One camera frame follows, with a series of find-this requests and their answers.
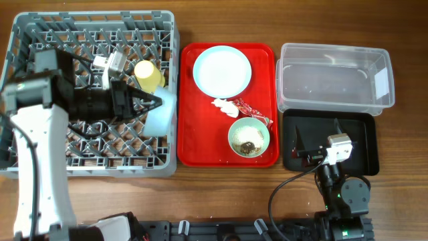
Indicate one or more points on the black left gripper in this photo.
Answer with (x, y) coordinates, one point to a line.
(123, 101)

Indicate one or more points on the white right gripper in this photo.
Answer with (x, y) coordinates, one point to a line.
(299, 143)

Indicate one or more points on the yellow plastic cup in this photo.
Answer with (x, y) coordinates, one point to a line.
(149, 77)

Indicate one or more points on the light blue bowl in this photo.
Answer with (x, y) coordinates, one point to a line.
(158, 120)

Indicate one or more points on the green bowl with rice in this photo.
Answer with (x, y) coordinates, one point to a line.
(248, 137)

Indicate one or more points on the light blue plate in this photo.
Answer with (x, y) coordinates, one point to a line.
(222, 72)

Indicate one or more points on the white napkin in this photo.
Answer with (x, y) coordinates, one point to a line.
(226, 107)

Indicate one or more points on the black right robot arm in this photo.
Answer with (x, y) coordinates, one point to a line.
(345, 197)

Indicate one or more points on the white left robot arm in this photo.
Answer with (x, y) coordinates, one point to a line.
(39, 108)

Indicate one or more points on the black plastic tray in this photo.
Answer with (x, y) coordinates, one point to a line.
(315, 126)

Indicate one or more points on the clear plastic bin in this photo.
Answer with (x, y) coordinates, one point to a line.
(334, 78)

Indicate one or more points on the red plastic tray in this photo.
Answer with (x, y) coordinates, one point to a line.
(203, 129)

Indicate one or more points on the red snack wrapper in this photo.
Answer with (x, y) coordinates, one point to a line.
(249, 111)

